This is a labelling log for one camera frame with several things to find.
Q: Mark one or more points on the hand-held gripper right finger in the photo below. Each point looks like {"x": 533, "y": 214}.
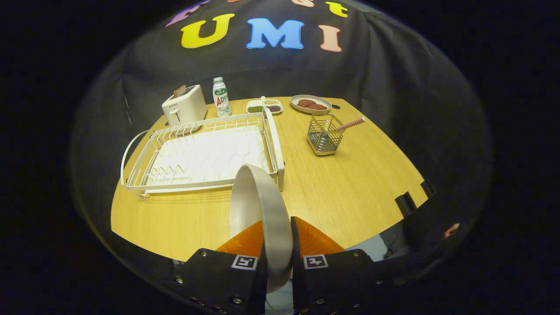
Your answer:
{"x": 332, "y": 280}

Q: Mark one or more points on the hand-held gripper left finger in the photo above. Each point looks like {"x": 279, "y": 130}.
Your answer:
{"x": 210, "y": 280}

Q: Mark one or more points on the beige round plate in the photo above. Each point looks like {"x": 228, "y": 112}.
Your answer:
{"x": 271, "y": 218}

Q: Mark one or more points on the white divided dish of beans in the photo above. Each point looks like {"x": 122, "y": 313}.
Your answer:
{"x": 256, "y": 109}

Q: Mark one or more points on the beige dish with meat patties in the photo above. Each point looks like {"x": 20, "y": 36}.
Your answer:
{"x": 326, "y": 101}

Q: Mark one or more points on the black table clamp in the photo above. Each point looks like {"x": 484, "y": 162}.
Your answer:
{"x": 428, "y": 188}
{"x": 405, "y": 204}

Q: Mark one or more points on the brown meat patty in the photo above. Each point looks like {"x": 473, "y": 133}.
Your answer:
{"x": 319, "y": 106}
{"x": 306, "y": 103}

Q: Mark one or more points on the white toaster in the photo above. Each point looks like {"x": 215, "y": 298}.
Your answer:
{"x": 186, "y": 107}

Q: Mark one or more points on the white bottle with green label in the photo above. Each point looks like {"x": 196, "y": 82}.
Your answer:
{"x": 221, "y": 98}

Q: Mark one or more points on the toast slice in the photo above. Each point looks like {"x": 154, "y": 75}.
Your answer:
{"x": 180, "y": 91}

